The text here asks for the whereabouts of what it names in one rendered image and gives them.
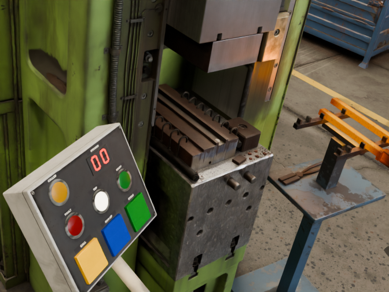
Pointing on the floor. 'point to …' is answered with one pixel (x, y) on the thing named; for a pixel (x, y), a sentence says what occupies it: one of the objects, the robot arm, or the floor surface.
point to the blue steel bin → (351, 25)
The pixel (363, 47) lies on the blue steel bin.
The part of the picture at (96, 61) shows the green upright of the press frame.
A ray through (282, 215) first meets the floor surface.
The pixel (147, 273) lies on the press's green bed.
